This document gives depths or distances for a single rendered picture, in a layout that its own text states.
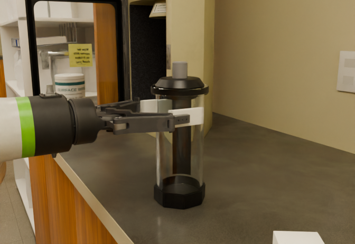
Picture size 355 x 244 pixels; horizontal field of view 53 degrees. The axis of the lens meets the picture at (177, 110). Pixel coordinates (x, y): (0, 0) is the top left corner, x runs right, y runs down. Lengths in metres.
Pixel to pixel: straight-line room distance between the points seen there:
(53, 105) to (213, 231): 0.33
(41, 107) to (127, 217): 0.25
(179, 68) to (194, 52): 0.40
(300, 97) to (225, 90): 0.39
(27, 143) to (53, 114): 0.05
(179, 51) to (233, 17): 0.49
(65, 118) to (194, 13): 0.60
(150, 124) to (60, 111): 0.14
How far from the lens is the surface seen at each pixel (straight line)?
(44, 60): 1.21
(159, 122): 0.56
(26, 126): 0.54
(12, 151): 0.55
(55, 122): 0.54
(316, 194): 0.79
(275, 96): 1.29
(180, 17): 1.01
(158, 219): 0.65
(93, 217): 0.91
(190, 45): 1.03
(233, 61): 1.45
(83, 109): 0.56
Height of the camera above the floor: 1.25
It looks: 12 degrees down
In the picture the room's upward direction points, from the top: straight up
